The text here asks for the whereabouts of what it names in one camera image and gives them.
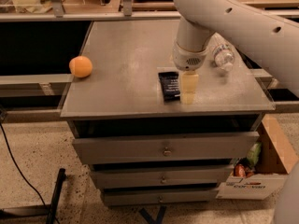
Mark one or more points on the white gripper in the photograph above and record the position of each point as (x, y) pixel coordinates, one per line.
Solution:
(189, 60)

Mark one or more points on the dark blue rxbar wrapper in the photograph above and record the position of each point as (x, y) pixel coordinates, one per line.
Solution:
(169, 85)

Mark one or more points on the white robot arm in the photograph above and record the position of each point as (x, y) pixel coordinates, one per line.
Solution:
(269, 40)

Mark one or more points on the clear plastic water bottle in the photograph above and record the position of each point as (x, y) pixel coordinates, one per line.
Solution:
(222, 53)

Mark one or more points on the grey drawer cabinet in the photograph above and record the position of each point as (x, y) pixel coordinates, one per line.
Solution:
(123, 95)

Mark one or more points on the top grey drawer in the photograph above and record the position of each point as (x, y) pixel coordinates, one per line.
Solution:
(172, 147)

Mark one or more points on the grey drawer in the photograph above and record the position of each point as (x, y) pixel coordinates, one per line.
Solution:
(160, 177)
(158, 196)
(172, 147)

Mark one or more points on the middle grey drawer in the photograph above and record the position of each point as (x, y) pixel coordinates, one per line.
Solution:
(160, 177)

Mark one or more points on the green snack bag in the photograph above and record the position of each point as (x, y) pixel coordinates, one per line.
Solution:
(253, 154)

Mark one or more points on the red snack packet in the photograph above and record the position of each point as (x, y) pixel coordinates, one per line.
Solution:
(239, 170)

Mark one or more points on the orange ball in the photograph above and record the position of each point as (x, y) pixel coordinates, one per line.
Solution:
(80, 66)

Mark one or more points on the cardboard box with snacks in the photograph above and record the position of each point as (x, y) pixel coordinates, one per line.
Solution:
(275, 162)

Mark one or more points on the bottom grey drawer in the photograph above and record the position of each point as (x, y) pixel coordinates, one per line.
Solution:
(158, 196)

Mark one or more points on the black metal stand leg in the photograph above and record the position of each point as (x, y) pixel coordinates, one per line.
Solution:
(48, 210)

